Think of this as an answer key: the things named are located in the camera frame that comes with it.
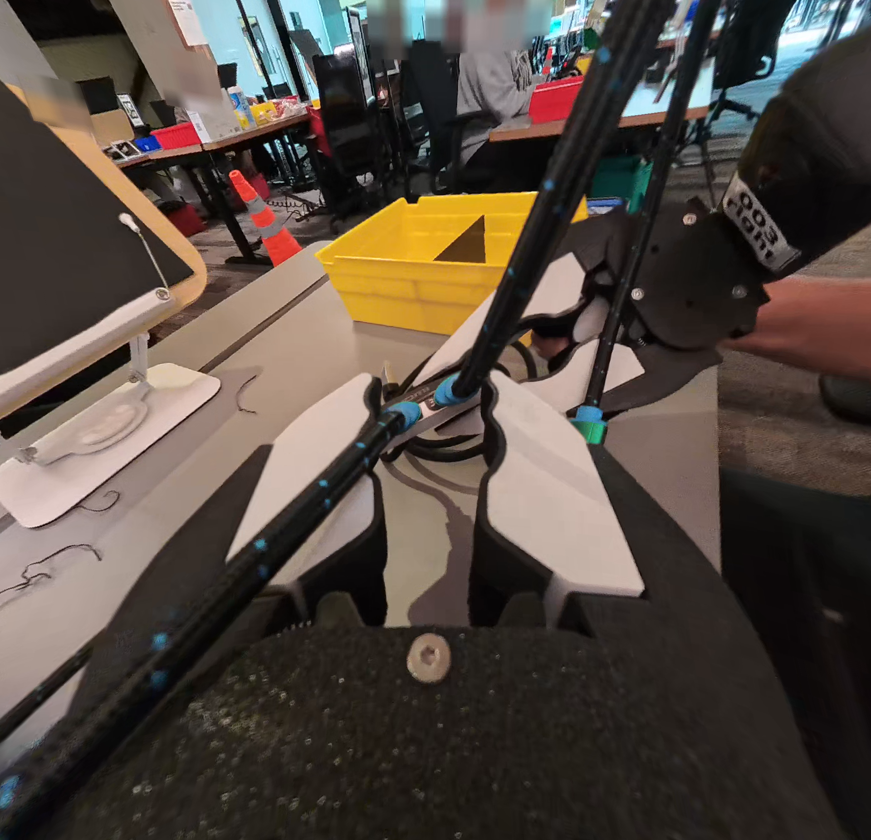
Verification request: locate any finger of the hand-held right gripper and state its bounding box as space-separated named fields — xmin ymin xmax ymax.
xmin=520 ymin=339 xmax=646 ymax=418
xmin=414 ymin=251 xmax=594 ymax=381

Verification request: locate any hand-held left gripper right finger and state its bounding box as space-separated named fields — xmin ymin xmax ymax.
xmin=471 ymin=372 xmax=645 ymax=624

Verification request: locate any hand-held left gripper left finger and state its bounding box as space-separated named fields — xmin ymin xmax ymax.
xmin=226 ymin=373 xmax=387 ymax=624

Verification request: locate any black braided hdmi cable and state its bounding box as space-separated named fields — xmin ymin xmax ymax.
xmin=0 ymin=401 xmax=423 ymax=840
xmin=435 ymin=0 xmax=732 ymax=446

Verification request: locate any black hdmi switch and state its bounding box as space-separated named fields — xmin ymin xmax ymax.
xmin=381 ymin=360 xmax=491 ymax=439

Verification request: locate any black switch cable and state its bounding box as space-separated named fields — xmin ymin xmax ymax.
xmin=381 ymin=339 xmax=538 ymax=465

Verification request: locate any yellow plastic bin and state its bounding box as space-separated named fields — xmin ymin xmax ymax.
xmin=315 ymin=192 xmax=589 ymax=337

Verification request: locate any person's right hand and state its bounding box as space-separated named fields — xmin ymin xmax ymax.
xmin=721 ymin=275 xmax=871 ymax=378

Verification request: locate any black bin divider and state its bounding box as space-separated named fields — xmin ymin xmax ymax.
xmin=433 ymin=215 xmax=487 ymax=264

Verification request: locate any brown wooden desk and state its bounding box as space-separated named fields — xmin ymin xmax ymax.
xmin=102 ymin=112 xmax=321 ymax=265
xmin=490 ymin=57 xmax=715 ymax=143

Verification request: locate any orange traffic cone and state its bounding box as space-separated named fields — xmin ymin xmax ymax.
xmin=228 ymin=171 xmax=302 ymax=267

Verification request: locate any black office chair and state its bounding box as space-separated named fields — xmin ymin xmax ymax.
xmin=309 ymin=54 xmax=409 ymax=231

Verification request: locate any tangled black thread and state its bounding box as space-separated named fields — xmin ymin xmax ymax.
xmin=0 ymin=544 xmax=103 ymax=596

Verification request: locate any wooden-framed black book stand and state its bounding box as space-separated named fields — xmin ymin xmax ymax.
xmin=0 ymin=81 xmax=222 ymax=529

